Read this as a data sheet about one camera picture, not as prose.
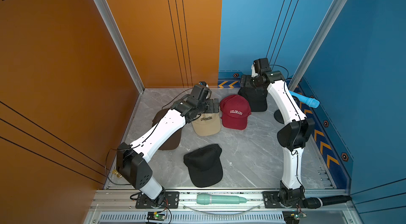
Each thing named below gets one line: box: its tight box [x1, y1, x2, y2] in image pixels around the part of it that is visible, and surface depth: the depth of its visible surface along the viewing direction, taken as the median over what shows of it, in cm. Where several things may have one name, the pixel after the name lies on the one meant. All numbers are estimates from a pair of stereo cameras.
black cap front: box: [183, 143, 224, 188], surface depth 83 cm
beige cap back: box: [191, 112, 221, 136], surface depth 98 cm
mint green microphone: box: [196, 193, 248, 205], surface depth 73 cm
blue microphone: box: [289, 90, 321, 109], surface depth 83 cm
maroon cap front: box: [219, 94, 252, 130], surface depth 101 cm
